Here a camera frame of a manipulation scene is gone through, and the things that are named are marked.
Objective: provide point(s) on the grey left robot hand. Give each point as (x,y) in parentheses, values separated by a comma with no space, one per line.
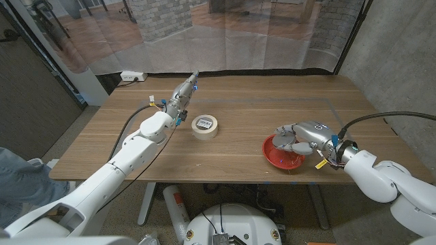
(182,94)

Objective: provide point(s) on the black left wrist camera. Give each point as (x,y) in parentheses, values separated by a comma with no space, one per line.
(183,115)

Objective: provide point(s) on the black backdrop stand pole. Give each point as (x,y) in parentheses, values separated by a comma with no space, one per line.
(347,44)

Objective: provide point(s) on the silver metal jar lid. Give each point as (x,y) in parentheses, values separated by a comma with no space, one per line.
(286,139)

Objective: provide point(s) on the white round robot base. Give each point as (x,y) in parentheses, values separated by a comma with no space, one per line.
(235,221)

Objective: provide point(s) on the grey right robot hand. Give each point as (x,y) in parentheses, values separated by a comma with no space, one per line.
(315,134)

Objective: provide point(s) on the white power strip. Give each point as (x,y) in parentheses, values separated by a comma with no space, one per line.
(131,76)

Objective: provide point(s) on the red bowl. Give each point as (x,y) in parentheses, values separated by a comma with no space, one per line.
(282,161)

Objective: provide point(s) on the grey table leg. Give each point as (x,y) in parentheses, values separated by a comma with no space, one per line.
(318,207)
(146,204)

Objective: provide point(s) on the person's leg in jeans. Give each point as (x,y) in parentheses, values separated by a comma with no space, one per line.
(24,183)

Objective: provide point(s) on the white roll with orange label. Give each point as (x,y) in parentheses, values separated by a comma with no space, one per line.
(177,211)

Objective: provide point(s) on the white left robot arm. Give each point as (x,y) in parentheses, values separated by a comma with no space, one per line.
(136,154)

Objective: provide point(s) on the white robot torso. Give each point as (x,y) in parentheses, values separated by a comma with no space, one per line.
(68,241)

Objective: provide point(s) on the beige masking tape roll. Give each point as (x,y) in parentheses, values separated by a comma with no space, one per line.
(204,131)

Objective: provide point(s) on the grey heatsink module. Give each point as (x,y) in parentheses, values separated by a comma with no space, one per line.
(220,239)

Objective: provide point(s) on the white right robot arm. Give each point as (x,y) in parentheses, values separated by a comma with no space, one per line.
(385,183)

